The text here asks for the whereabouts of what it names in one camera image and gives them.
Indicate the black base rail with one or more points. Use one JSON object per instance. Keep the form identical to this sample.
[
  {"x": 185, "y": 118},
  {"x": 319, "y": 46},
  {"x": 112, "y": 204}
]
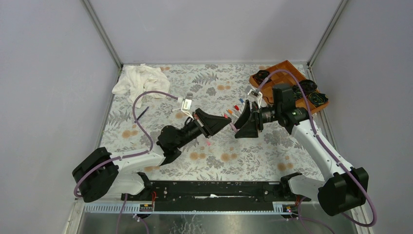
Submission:
[{"x": 213, "y": 196}]

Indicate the black pen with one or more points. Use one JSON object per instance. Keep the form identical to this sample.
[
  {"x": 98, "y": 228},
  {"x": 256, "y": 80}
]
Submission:
[{"x": 136, "y": 119}]

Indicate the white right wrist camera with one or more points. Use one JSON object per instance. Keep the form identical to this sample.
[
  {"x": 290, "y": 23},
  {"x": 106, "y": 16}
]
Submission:
[{"x": 254, "y": 96}]

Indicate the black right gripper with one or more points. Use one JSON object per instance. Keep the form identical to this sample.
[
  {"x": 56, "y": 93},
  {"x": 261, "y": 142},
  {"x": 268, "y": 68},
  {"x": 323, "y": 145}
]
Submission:
[{"x": 250, "y": 129}]

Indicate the white pen red tip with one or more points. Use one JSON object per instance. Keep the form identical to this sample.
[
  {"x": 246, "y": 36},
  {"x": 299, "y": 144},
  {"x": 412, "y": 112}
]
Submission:
[
  {"x": 238, "y": 109},
  {"x": 232, "y": 113}
]

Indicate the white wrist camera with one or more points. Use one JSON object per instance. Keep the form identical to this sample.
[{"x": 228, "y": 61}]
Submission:
[
  {"x": 186, "y": 103},
  {"x": 254, "y": 96}
]

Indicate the orange compartment tray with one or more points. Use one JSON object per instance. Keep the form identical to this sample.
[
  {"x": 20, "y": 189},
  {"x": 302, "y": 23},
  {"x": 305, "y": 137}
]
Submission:
[{"x": 291, "y": 76}]

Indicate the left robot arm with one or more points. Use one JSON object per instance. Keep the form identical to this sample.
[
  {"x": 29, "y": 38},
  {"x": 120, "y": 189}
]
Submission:
[{"x": 102, "y": 172}]

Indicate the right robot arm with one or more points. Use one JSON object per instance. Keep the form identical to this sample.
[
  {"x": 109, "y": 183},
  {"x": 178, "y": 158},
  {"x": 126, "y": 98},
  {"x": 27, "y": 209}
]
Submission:
[{"x": 343, "y": 188}]

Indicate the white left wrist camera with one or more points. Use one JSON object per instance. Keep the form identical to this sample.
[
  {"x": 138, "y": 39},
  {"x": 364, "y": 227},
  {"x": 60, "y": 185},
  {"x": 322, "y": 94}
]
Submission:
[{"x": 186, "y": 103}]

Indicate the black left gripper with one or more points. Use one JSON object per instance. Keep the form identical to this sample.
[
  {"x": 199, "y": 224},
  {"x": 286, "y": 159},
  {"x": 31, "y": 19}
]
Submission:
[{"x": 209, "y": 124}]

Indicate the pink pen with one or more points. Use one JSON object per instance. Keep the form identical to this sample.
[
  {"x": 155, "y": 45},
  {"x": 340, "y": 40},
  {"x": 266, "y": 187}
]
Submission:
[{"x": 231, "y": 124}]

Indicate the floral patterned mat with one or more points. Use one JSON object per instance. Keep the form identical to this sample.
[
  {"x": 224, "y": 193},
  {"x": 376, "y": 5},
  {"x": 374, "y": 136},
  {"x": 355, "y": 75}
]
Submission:
[{"x": 215, "y": 88}]

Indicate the white crumpled cloth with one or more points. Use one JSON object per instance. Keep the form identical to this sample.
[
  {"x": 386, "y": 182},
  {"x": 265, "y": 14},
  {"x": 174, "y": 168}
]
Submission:
[{"x": 137, "y": 79}]

